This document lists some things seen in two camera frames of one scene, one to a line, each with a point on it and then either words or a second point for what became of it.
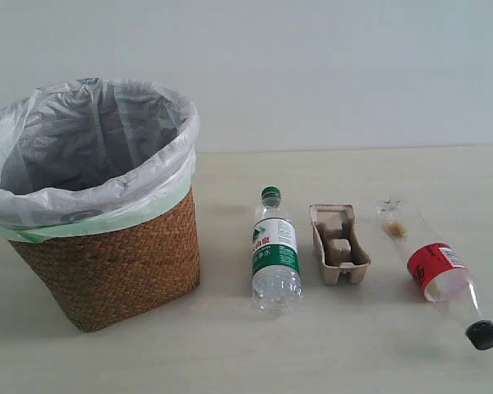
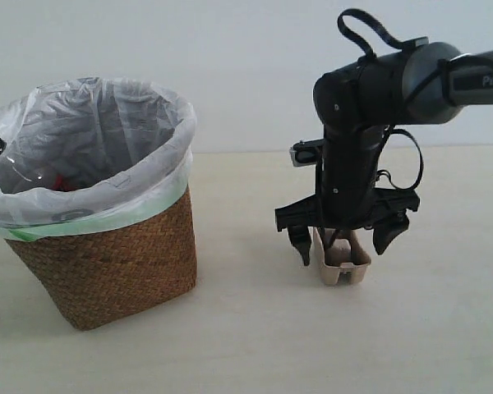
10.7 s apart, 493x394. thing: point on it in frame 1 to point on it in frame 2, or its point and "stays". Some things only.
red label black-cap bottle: [439, 272] to [45, 167]
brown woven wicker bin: [103, 277] stays
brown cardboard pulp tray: [339, 251] stays
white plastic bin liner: [85, 152] stays
